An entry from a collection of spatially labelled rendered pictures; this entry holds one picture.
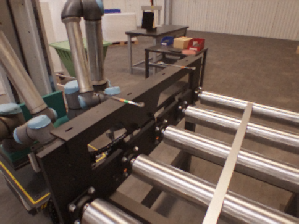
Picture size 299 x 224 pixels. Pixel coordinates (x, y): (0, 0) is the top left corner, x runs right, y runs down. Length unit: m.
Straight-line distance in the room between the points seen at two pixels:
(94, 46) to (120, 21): 6.30
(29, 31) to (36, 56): 0.16
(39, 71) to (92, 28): 0.52
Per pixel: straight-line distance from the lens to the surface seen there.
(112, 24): 7.72
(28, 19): 1.62
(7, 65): 1.18
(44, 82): 1.70
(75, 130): 0.73
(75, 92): 1.58
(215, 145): 1.09
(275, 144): 1.33
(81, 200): 0.86
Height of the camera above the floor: 1.56
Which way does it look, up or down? 29 degrees down
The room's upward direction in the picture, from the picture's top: straight up
